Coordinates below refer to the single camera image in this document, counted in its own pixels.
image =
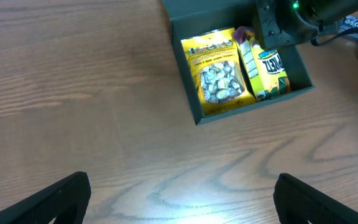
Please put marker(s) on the yellow candy bag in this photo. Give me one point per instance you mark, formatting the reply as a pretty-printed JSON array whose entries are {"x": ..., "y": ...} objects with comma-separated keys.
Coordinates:
[{"x": 215, "y": 67}]

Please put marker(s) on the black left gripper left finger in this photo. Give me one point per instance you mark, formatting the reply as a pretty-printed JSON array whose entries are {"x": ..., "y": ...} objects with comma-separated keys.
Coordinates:
[{"x": 65, "y": 201}]

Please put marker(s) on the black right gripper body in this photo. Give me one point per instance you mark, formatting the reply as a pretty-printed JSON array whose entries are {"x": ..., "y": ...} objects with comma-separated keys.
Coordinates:
[{"x": 281, "y": 23}]

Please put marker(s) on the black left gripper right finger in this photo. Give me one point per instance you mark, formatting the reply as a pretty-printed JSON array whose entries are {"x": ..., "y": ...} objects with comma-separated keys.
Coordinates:
[{"x": 297, "y": 202}]

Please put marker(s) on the yellow green Pretz box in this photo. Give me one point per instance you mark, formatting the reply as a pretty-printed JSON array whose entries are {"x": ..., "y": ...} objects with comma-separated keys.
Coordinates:
[{"x": 264, "y": 68}]

